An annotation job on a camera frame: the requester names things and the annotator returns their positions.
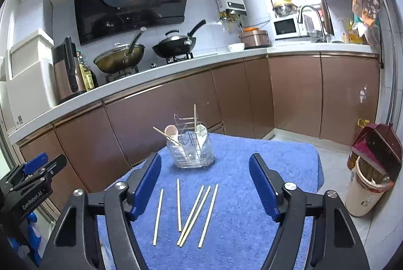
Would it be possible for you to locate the white ceramic spoon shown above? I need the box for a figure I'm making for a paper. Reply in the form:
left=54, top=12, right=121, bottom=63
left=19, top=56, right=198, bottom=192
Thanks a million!
left=195, top=124, right=208, bottom=148

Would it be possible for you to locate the chrome kitchen faucet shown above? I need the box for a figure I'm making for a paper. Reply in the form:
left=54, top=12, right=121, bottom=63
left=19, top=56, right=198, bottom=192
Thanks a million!
left=297, top=5, right=327, bottom=42

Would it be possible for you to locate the beige trash bin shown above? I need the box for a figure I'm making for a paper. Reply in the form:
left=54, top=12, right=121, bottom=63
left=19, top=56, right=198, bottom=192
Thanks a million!
left=345, top=157, right=394, bottom=217

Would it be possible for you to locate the maroon dustpan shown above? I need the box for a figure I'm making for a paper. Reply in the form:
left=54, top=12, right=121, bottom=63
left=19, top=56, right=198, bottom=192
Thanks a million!
left=351, top=124, right=402, bottom=181

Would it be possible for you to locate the white storage box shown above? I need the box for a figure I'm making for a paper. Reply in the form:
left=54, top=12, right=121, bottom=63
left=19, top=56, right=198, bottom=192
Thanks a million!
left=6, top=28, right=59, bottom=128

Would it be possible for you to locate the rose gold electric kettle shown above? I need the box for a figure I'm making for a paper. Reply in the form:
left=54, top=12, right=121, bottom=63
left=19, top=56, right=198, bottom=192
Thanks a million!
left=52, top=36, right=87, bottom=103

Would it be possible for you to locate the blue terry cloth mat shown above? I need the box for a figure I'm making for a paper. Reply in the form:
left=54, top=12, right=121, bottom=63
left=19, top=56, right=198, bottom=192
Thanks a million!
left=132, top=134, right=324, bottom=269

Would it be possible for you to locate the wooden chopstick leaning in holder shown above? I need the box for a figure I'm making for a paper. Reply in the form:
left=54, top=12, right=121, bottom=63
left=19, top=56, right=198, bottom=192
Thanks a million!
left=152, top=126, right=182, bottom=146

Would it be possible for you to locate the pink ceramic spoon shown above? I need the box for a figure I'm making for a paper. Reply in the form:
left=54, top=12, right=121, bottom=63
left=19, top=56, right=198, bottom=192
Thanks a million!
left=164, top=125, right=179, bottom=142

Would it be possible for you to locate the clear utensil holder with rack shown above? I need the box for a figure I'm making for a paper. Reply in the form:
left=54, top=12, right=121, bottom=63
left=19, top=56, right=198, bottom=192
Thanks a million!
left=167, top=114, right=215, bottom=168

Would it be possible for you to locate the bronze wok with glass lid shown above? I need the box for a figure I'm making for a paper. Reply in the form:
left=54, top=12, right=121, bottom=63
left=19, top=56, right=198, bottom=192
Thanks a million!
left=93, top=27, right=147, bottom=74

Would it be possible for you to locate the gas stove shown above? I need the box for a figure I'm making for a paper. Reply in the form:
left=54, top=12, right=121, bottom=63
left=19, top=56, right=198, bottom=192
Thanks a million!
left=104, top=50, right=218, bottom=83

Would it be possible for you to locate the yellow detergent bottle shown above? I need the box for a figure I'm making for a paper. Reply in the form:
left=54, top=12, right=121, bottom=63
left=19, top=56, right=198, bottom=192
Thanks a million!
left=340, top=18, right=365, bottom=45

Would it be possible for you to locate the black wok with lid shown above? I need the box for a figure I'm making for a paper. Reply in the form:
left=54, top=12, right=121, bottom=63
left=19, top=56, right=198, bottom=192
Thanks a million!
left=152, top=19, right=206, bottom=59

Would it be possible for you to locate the white bowl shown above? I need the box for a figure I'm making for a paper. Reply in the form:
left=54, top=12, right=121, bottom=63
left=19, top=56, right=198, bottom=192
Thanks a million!
left=227, top=42, right=245, bottom=53

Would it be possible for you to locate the brown rice cooker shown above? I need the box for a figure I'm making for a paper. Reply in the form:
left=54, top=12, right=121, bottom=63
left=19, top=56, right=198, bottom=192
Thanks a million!
left=240, top=27, right=272, bottom=49

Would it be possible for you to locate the white microwave oven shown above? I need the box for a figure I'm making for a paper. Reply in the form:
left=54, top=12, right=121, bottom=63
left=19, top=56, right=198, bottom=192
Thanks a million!
left=273, top=14, right=307, bottom=40

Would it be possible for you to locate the steel bowl on microwave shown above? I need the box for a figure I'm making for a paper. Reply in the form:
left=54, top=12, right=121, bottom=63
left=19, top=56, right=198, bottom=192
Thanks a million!
left=273, top=0, right=298, bottom=17

